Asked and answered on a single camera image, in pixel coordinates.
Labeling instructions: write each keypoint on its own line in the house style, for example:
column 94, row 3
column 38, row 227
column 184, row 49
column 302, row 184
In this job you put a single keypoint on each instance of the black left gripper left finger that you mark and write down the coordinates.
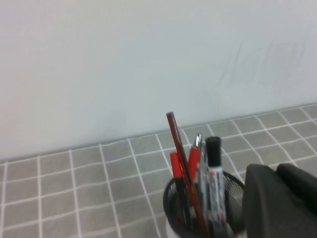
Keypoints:
column 267, row 210

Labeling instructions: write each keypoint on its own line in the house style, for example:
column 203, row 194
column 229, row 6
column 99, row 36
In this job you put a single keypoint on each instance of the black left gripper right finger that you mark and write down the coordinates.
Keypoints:
column 299, row 183

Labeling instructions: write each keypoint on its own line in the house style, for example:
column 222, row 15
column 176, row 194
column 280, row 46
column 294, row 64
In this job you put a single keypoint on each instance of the red pencil with eraser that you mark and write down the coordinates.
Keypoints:
column 178, row 143

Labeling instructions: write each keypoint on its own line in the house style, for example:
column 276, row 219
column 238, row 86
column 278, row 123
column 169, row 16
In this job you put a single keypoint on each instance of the black mesh pen holder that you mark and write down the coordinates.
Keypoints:
column 235, row 193

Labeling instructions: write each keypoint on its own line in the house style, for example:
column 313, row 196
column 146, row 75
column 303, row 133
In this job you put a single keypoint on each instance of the silver ballpoint pen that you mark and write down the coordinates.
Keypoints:
column 203, row 173

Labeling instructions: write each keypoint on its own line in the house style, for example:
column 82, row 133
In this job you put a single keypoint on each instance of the red-capped pen with clip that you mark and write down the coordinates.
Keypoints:
column 195, row 158

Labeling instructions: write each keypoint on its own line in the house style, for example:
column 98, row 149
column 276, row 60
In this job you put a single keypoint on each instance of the thin red-capped pen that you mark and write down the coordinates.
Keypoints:
column 176, row 166

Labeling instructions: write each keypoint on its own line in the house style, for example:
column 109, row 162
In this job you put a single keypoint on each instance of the black-capped labelled marker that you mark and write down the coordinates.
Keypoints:
column 213, row 153

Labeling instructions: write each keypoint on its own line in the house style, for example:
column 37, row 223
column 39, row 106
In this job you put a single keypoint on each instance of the grey checked tablecloth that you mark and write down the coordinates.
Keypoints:
column 74, row 188

